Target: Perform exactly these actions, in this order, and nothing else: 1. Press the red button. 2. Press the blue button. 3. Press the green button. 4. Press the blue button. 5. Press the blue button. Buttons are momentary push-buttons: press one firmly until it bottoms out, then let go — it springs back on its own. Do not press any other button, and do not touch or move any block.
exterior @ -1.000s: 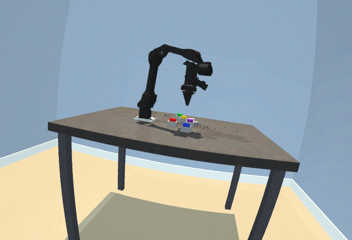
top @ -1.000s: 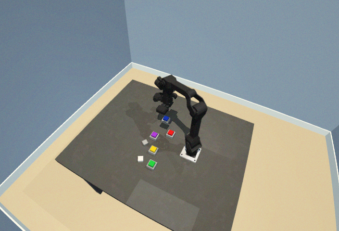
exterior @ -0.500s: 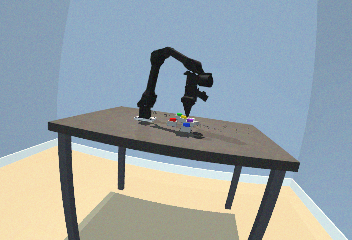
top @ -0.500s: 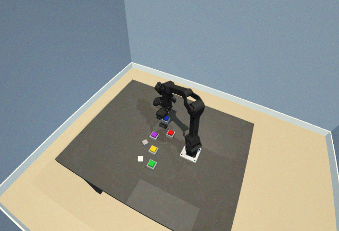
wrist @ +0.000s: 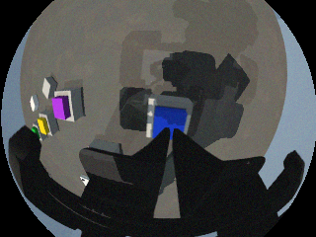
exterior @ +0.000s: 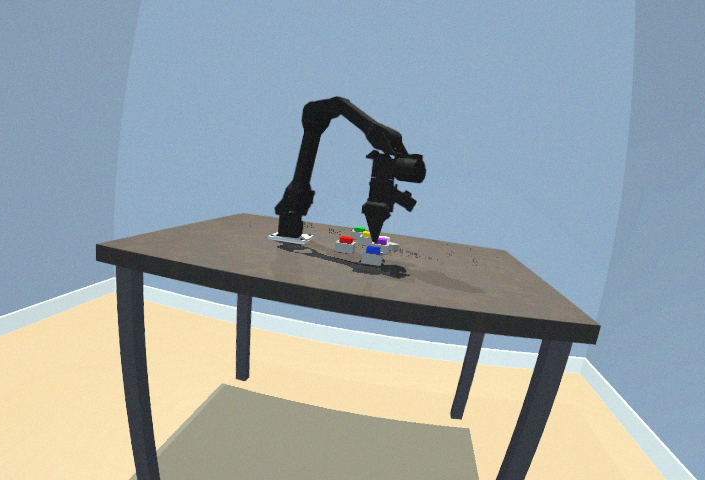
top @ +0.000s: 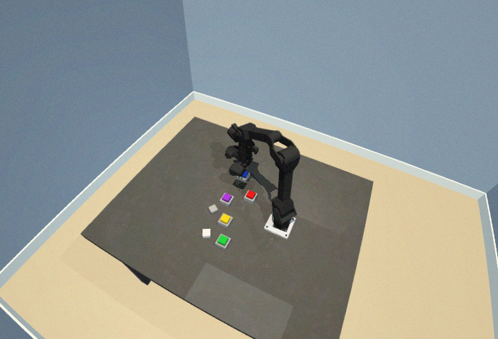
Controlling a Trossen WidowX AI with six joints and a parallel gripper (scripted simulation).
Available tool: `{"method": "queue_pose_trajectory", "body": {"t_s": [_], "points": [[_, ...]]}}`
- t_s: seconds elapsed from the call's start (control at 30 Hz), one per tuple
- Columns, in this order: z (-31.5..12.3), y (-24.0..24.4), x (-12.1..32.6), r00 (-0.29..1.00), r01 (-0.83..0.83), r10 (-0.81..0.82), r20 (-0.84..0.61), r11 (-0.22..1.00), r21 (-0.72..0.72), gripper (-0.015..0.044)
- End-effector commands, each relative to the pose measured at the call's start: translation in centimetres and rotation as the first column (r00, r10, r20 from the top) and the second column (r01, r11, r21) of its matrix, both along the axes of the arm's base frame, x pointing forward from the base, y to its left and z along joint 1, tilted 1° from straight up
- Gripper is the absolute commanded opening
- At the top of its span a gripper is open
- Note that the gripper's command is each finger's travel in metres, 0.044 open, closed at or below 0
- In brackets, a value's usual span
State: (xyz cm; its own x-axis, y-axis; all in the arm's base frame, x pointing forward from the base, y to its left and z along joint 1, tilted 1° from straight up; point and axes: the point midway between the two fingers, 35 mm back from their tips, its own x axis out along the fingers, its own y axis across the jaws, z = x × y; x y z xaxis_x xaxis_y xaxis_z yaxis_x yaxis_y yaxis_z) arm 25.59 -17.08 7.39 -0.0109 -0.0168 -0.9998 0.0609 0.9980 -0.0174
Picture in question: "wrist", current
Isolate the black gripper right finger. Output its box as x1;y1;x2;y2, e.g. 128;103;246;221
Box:
171;127;265;218

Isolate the blue button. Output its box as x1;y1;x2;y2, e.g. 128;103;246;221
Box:
146;94;194;139

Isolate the yellow button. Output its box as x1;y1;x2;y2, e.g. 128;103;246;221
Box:
37;111;59;135

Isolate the green button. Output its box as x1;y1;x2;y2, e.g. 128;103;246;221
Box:
32;122;47;142

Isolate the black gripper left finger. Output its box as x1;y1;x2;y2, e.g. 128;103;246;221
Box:
79;126;171;210

